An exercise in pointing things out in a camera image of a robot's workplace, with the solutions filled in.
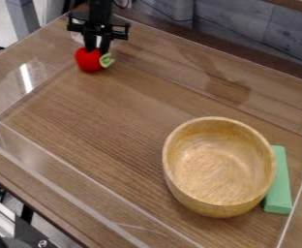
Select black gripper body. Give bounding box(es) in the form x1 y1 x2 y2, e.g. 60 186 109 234
67 0 131 40

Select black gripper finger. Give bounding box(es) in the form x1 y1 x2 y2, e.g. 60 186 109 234
84 32 97 52
100 33 111 54

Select red plush strawberry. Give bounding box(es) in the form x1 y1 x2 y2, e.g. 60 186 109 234
75 46 115 73

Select wooden bowl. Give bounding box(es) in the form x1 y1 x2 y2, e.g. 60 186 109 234
163 116 277 218

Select green rectangular block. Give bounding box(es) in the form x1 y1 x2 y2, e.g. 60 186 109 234
264 145 292 215

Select clear acrylic corner bracket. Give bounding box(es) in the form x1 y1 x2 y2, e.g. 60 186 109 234
71 32 84 46

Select clear acrylic tray wall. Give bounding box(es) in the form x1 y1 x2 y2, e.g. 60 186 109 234
0 15 302 248

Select black metal bracket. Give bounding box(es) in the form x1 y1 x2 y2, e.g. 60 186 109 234
15 216 60 248

